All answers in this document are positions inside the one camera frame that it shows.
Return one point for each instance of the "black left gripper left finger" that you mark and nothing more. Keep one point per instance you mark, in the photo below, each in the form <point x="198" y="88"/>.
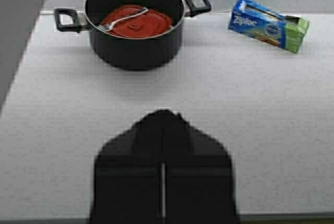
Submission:
<point x="126" y="179"/>

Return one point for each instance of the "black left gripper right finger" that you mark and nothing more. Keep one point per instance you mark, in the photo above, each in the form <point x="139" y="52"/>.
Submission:
<point x="199" y="177"/>

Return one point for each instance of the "silver fork in pot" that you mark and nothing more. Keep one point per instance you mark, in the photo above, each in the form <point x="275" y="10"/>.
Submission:
<point x="109" y="26"/>

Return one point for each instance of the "black cooking pot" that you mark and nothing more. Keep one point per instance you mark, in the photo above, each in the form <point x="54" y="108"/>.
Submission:
<point x="131" y="53"/>

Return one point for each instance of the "red lid in pot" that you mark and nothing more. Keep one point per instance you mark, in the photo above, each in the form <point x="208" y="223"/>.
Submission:
<point x="150" y="24"/>

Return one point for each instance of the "blue Ziploc bag box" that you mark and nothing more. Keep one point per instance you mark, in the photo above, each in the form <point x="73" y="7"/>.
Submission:
<point x="263" y="24"/>

